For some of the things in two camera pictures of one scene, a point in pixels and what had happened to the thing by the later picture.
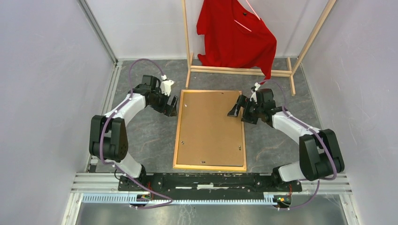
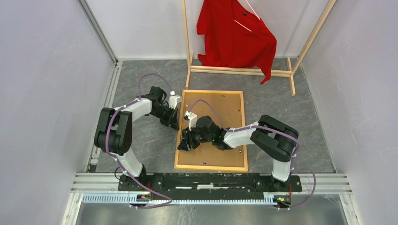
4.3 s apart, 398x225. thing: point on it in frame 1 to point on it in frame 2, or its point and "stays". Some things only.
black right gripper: [241, 102] to [184, 145]
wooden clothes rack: [288, 73] stays
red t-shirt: [234, 36] stays
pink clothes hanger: [255, 12] stays
